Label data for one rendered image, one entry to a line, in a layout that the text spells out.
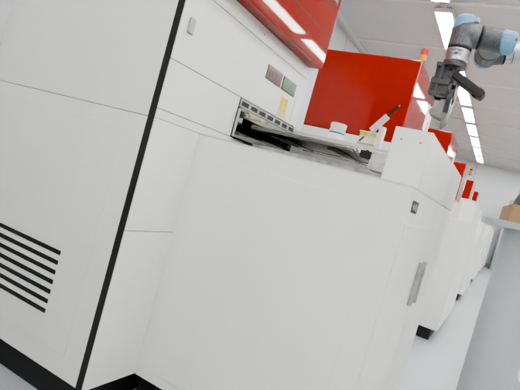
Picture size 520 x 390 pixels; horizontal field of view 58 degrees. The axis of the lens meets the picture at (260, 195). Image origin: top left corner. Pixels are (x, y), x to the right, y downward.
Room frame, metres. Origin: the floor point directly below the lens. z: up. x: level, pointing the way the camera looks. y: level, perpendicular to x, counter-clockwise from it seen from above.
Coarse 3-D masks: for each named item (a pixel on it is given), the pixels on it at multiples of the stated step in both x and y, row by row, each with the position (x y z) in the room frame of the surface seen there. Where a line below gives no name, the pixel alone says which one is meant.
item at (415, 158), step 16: (400, 128) 1.19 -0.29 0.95; (400, 144) 1.18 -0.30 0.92; (416, 144) 1.16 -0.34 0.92; (432, 144) 1.16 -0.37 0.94; (400, 160) 1.18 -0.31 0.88; (416, 160) 1.16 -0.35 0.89; (432, 160) 1.22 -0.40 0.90; (448, 160) 1.49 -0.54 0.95; (384, 176) 1.19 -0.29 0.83; (400, 176) 1.17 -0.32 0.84; (416, 176) 1.15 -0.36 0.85; (432, 176) 1.29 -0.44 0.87; (448, 176) 1.59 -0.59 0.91; (432, 192) 1.36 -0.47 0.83
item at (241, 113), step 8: (240, 112) 1.52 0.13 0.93; (248, 112) 1.57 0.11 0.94; (240, 120) 1.53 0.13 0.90; (248, 120) 1.59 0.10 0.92; (256, 120) 1.62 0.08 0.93; (264, 120) 1.67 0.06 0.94; (232, 128) 1.53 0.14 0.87; (240, 128) 1.55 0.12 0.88; (272, 128) 1.74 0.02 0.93; (280, 128) 1.79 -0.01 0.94; (232, 136) 1.54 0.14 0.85; (240, 136) 1.56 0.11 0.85; (248, 136) 1.60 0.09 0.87; (264, 144) 1.71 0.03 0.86
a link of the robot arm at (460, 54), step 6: (450, 48) 1.51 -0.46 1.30; (456, 48) 1.50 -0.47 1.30; (462, 48) 1.50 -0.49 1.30; (450, 54) 1.51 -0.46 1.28; (456, 54) 1.50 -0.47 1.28; (462, 54) 1.50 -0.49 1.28; (468, 54) 1.51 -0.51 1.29; (444, 60) 1.54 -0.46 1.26; (456, 60) 1.50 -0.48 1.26; (462, 60) 1.50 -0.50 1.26
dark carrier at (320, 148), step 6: (264, 132) 1.62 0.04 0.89; (288, 138) 1.58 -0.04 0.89; (300, 144) 1.68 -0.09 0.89; (306, 144) 1.61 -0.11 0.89; (312, 144) 1.56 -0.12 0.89; (318, 144) 1.51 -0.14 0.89; (312, 150) 1.80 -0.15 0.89; (318, 150) 1.73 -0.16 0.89; (324, 150) 1.66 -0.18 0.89; (342, 150) 1.49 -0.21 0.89; (336, 156) 1.78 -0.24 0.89; (354, 156) 1.58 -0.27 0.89; (366, 162) 1.69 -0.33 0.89
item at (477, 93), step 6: (456, 72) 1.50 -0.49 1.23; (456, 78) 1.50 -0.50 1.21; (462, 78) 1.49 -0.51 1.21; (462, 84) 1.49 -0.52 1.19; (468, 84) 1.48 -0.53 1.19; (474, 84) 1.48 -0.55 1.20; (468, 90) 1.49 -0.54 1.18; (474, 90) 1.47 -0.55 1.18; (480, 90) 1.47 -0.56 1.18; (474, 96) 1.48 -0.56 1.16; (480, 96) 1.46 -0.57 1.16
